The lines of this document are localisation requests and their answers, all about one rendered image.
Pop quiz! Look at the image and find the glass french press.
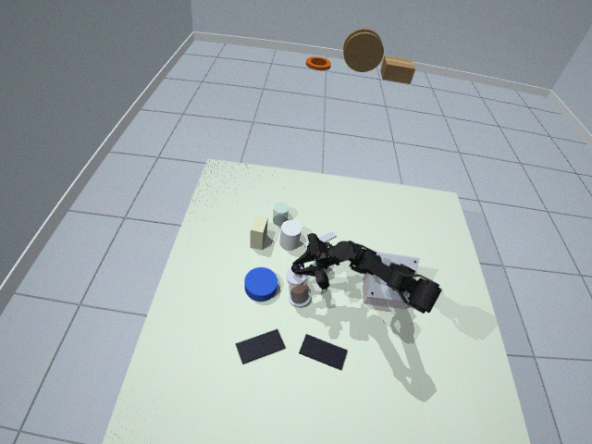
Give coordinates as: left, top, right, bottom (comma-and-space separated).
286, 264, 311, 307

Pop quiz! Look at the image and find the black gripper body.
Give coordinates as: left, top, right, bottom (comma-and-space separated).
307, 233, 342, 290

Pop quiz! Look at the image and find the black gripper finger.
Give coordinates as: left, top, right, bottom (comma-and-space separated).
294, 264, 315, 277
293, 245, 315, 265

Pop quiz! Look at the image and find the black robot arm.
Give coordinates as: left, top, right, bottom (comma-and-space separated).
308, 239, 442, 314

